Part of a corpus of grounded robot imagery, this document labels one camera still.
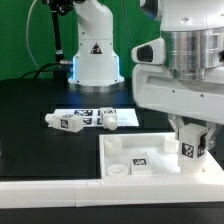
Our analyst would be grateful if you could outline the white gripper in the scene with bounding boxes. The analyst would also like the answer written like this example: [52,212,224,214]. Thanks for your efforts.
[132,64,224,150]

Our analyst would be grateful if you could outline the white square tabletop tray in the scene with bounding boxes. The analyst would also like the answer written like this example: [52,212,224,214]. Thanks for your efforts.
[99,132,217,178]

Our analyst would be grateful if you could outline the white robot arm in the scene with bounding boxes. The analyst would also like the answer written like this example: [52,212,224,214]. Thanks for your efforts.
[69,0,224,149]

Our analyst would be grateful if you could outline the white L-shaped obstacle fence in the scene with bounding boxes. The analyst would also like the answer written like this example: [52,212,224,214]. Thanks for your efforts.
[0,161,224,208]

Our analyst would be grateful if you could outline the white marker base sheet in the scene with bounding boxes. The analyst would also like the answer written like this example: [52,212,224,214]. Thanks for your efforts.
[54,108,139,127]

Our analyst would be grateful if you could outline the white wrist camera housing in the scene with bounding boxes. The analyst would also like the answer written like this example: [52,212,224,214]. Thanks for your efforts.
[131,38,165,65]

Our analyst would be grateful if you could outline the black cables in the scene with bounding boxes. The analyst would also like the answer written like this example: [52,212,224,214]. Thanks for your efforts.
[20,59,73,80]

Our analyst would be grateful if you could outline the black camera stand pole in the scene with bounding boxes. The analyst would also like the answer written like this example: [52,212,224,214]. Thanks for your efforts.
[42,0,73,81]

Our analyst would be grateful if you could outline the grey cable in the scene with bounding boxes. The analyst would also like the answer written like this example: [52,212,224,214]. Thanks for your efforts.
[25,0,44,78]

